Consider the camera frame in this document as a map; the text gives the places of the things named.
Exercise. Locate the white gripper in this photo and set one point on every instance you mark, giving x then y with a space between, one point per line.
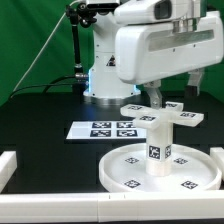
147 53

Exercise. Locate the white cross-shaped table base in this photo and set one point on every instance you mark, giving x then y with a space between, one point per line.
172 113

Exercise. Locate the white round table top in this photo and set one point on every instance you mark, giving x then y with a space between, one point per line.
131 168

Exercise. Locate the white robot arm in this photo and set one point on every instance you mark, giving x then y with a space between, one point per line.
105 87

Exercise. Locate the white fiducial marker sheet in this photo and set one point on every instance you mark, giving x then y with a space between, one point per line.
106 130

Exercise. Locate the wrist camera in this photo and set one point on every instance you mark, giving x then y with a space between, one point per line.
150 11

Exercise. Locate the white front border rail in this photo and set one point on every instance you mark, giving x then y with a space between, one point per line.
106 207

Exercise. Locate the overhead camera on stand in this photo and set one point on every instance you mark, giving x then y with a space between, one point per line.
98 6

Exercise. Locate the black camera stand pole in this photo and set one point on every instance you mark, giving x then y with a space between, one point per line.
80 77

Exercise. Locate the white left border rail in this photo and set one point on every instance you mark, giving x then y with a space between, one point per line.
8 165

